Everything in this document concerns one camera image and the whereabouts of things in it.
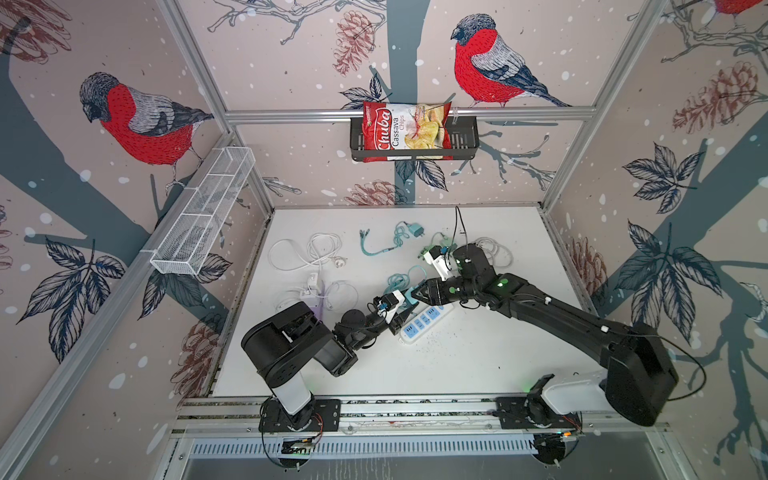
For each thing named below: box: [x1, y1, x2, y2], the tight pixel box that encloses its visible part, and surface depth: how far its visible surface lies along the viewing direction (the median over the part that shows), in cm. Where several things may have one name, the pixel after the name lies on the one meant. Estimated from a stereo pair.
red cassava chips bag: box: [362, 101, 454, 163], surface depth 90 cm
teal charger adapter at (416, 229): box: [409, 223, 425, 238], surface depth 115 cm
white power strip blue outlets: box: [400, 303, 455, 345], surface depth 89 cm
